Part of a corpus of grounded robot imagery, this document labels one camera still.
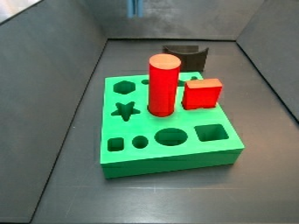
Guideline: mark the green shape sorting board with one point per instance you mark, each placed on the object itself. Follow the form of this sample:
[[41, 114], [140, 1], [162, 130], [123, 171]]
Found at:
[[142, 143]]

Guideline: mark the red square block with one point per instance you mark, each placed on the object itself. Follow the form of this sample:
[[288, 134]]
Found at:
[[200, 94]]

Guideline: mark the red cylinder peg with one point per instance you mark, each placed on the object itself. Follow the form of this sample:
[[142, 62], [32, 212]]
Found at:
[[164, 68]]

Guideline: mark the black curved stand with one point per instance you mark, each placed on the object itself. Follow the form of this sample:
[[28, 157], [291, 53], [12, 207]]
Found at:
[[191, 56]]

